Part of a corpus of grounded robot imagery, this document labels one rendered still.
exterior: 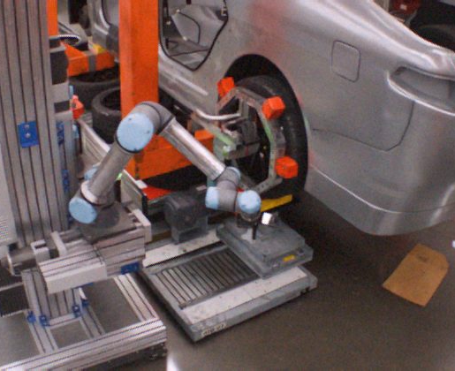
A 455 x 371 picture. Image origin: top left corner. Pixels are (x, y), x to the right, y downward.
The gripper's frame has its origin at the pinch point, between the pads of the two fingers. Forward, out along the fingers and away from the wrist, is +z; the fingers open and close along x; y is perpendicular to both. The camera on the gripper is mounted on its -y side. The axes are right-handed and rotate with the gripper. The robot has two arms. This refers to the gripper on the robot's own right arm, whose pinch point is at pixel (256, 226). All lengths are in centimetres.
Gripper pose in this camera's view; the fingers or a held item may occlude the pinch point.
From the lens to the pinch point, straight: 227.8
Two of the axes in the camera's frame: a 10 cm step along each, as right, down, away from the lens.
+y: -9.9, -1.0, 1.0
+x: -1.3, 9.4, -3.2
